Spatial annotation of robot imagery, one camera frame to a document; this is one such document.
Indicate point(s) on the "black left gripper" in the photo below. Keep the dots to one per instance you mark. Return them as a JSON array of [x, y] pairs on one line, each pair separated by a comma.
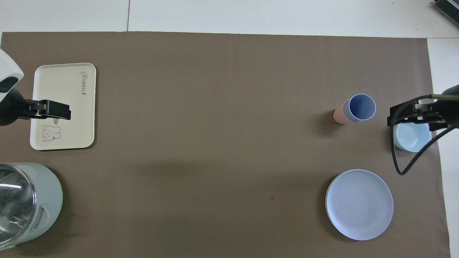
[[14, 107]]

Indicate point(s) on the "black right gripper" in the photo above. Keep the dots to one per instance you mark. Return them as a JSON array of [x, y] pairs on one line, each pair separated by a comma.
[[450, 107]]

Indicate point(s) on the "blue plastic cup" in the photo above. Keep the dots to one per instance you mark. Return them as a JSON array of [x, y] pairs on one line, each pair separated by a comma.
[[362, 107]]

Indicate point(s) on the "pink plastic cup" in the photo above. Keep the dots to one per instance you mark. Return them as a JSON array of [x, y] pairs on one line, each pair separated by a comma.
[[339, 115]]

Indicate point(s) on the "cream tray with rabbit print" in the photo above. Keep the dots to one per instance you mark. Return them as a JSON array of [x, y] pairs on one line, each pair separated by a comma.
[[61, 86]]

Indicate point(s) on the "light blue bowl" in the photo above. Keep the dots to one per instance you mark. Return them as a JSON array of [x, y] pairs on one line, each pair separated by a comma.
[[412, 138]]

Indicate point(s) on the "pale green pot glass lid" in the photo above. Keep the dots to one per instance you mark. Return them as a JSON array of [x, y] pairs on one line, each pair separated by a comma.
[[43, 193]]

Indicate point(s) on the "pale blue plate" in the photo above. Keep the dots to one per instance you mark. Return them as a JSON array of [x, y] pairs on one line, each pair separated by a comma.
[[359, 205]]

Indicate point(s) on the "grey striped device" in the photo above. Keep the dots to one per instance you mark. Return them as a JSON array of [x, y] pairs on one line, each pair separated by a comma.
[[448, 9]]

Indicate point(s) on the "brown table mat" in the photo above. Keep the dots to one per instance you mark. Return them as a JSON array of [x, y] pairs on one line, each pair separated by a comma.
[[215, 125]]

